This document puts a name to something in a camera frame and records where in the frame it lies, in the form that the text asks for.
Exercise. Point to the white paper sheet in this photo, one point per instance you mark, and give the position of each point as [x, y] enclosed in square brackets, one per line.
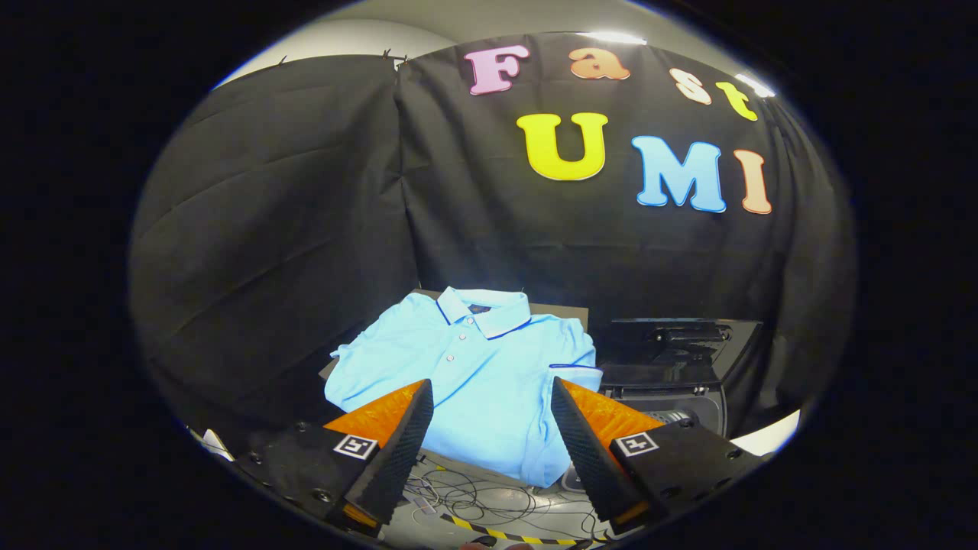
[772, 437]

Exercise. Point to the black backdrop cloth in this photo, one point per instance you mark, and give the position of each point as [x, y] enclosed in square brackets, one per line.
[306, 229]

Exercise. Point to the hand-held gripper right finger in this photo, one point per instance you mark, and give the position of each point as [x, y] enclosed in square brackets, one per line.
[588, 458]

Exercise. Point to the small ceiling strip light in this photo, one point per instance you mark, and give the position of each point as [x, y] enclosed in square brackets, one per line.
[756, 85]

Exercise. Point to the long ceiling strip light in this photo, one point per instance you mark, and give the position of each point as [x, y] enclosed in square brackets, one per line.
[611, 37]

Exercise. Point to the white flat object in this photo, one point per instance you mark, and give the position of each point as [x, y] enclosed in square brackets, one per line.
[216, 444]

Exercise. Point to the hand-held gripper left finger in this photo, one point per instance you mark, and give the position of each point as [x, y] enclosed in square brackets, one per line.
[397, 451]

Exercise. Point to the light blue polo shirt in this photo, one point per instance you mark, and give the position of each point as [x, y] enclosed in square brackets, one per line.
[489, 382]

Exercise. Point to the yellow black hazard tape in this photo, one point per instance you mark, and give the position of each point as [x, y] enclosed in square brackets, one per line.
[497, 533]

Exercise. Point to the dark grey washing machine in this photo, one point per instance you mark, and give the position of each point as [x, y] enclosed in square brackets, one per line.
[707, 405]

